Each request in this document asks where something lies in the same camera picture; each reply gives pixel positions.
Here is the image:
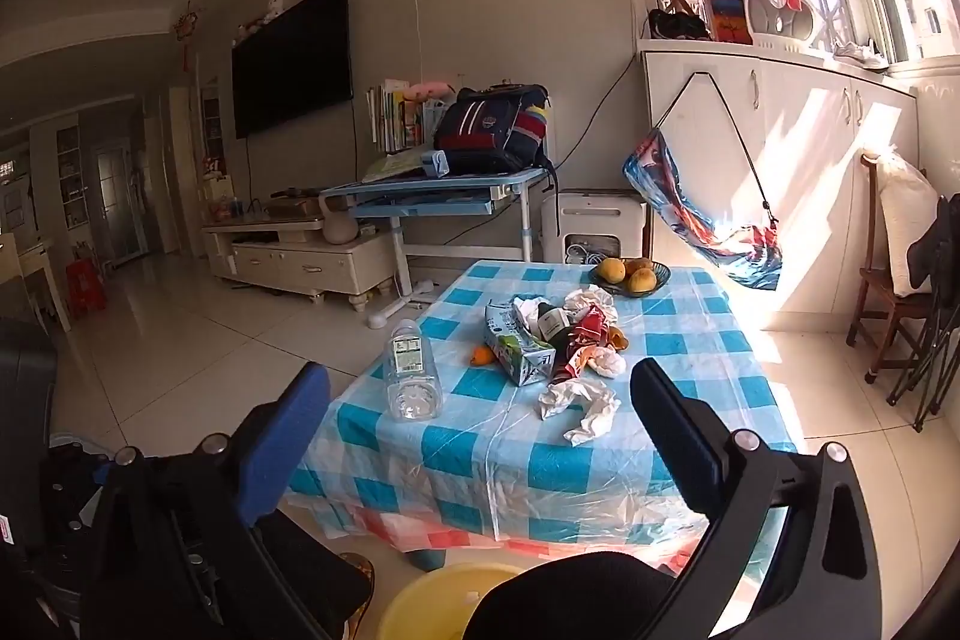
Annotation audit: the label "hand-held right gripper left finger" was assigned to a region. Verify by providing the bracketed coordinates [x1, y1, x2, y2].
[81, 361, 332, 640]

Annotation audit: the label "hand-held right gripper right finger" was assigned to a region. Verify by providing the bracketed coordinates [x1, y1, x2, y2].
[628, 356, 886, 640]

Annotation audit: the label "white tissue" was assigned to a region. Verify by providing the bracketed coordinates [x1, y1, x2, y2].
[536, 379, 605, 422]
[511, 295, 548, 333]
[585, 344, 627, 378]
[562, 396, 623, 447]

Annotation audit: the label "red snack wrapper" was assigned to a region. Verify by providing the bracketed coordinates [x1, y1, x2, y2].
[553, 302, 623, 382]

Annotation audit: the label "clear plastic bottle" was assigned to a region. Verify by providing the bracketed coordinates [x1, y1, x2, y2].
[385, 319, 443, 422]

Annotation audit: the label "white plastic bag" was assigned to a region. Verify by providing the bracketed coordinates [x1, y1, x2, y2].
[564, 284, 617, 320]

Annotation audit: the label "dark bottle white label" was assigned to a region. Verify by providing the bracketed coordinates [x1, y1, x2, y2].
[536, 304, 575, 342]

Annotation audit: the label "yellow plastic bucket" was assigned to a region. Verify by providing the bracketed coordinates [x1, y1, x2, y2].
[377, 561, 526, 640]

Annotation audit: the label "red plastic stool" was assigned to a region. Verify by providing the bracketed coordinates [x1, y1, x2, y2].
[66, 257, 107, 320]

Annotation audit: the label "dark fruit bowl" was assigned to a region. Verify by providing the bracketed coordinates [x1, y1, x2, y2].
[589, 257, 672, 298]

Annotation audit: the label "cream television stand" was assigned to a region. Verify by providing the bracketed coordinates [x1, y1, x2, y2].
[201, 212, 397, 311]

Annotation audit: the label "blue checkered tablecloth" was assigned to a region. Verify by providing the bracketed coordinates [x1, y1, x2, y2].
[281, 260, 807, 555]

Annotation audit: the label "pink kettlebell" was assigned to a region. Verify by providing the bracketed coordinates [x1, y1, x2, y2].
[321, 195, 361, 245]

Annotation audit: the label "white floor appliance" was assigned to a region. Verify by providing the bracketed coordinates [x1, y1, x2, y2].
[541, 188, 647, 266]

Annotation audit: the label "printed hanging bag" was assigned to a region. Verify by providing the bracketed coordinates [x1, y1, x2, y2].
[622, 70, 785, 290]

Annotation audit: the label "glass panel door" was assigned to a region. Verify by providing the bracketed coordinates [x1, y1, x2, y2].
[94, 137, 147, 262]

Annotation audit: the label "wooden chair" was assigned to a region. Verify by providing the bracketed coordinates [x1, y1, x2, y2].
[846, 151, 938, 386]

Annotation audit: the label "open book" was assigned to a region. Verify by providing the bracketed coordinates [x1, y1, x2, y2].
[361, 149, 428, 184]

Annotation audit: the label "blue study desk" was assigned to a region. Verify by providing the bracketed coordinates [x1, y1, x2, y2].
[321, 166, 552, 330]

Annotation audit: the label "white pillow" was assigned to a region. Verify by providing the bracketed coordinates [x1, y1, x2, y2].
[876, 151, 942, 298]

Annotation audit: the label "row of books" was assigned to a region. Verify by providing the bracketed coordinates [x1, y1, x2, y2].
[366, 79, 440, 155]

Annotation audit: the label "white cabinet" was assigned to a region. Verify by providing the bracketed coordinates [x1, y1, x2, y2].
[641, 47, 920, 333]

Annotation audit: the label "navy striped backpack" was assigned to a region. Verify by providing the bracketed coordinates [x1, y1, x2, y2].
[433, 83, 556, 176]

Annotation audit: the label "black bag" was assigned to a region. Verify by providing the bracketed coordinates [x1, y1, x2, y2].
[646, 8, 710, 41]

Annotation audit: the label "orange blue picture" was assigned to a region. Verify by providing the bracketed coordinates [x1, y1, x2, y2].
[709, 0, 755, 45]

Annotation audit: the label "white shoes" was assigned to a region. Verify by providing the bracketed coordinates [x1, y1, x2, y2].
[831, 38, 892, 70]

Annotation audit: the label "white plastic basket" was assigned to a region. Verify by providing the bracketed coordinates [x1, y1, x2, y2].
[744, 0, 818, 49]

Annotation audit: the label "black wall television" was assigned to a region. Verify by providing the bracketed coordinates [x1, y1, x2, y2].
[231, 0, 355, 140]

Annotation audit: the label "red knot wall ornament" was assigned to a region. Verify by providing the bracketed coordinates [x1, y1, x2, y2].
[172, 2, 203, 75]

